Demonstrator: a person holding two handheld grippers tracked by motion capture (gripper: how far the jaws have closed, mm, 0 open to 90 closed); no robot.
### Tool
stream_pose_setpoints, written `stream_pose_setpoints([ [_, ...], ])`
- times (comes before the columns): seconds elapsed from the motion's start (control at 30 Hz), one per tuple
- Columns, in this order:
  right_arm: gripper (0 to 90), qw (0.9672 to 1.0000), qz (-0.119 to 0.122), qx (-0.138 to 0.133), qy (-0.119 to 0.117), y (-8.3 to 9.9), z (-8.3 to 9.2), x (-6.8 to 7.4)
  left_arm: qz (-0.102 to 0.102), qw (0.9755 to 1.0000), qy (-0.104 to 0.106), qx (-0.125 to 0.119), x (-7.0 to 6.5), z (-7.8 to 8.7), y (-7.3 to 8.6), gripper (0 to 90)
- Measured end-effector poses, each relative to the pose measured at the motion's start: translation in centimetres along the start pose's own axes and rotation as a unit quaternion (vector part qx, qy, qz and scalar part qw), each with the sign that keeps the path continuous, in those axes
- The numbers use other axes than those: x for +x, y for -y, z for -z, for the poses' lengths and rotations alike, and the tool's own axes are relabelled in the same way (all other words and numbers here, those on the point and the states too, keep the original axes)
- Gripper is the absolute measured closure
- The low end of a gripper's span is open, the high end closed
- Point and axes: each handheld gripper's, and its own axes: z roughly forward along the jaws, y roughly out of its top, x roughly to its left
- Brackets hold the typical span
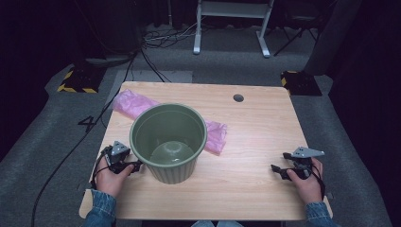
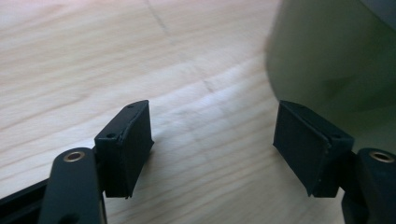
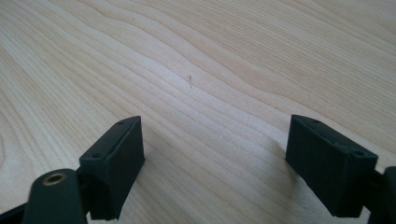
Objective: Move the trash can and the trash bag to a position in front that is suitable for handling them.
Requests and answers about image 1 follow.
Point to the black yellow striped base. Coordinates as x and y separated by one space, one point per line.
301 84
82 80

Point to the person's right hand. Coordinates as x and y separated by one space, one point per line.
310 189

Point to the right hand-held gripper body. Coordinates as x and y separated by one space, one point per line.
304 153

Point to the white metal stand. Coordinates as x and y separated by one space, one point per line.
233 10

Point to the grey curtain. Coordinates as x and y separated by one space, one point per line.
331 41

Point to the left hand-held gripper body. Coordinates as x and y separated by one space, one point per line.
118 149

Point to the person's legs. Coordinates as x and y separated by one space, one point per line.
205 224

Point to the green plastic bin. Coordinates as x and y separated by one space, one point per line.
167 132

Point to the pink plastic bag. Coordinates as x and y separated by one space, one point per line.
132 102

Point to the person's left hand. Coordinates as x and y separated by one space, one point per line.
108 183

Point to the black tripod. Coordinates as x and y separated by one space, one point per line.
291 40

